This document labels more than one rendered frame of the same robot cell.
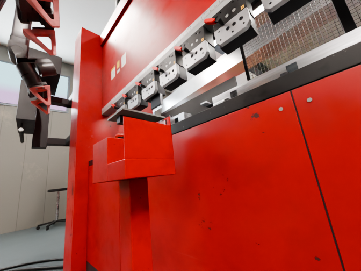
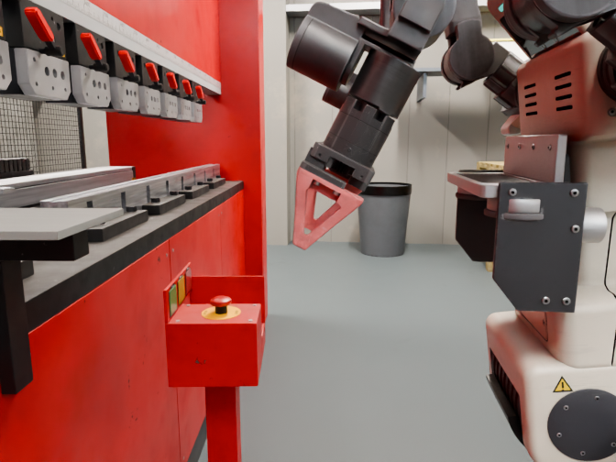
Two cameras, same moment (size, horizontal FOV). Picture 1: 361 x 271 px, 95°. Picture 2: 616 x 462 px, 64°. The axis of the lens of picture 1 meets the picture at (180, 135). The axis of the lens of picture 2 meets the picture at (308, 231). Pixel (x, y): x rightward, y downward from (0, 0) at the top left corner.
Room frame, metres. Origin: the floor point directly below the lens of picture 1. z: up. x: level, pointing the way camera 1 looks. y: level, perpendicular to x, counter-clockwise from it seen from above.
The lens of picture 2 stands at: (1.00, 0.93, 1.09)
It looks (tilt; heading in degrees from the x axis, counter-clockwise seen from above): 10 degrees down; 227
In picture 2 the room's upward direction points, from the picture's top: straight up
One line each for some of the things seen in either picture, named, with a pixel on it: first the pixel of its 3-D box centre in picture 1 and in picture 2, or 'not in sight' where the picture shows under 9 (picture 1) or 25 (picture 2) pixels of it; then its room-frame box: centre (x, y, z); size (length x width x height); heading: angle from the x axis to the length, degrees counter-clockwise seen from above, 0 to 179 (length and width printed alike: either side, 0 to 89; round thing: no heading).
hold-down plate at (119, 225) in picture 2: not in sight; (117, 224); (0.53, -0.27, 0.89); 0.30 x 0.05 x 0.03; 46
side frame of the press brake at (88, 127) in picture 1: (117, 137); not in sight; (1.79, 0.71, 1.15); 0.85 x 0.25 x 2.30; 136
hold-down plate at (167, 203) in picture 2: not in sight; (165, 203); (0.25, -0.55, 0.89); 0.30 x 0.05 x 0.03; 46
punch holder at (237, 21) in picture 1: (233, 25); (77, 68); (0.59, -0.28, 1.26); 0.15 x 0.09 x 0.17; 46
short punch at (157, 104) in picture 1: (157, 103); not in sight; (0.99, 0.13, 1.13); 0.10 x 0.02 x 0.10; 46
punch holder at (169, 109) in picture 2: not in sight; (159, 93); (0.17, -0.71, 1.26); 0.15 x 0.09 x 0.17; 46
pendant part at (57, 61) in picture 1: (40, 102); not in sight; (1.51, 1.37, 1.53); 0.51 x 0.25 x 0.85; 43
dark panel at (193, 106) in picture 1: (185, 125); not in sight; (1.52, -0.06, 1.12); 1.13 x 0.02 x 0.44; 46
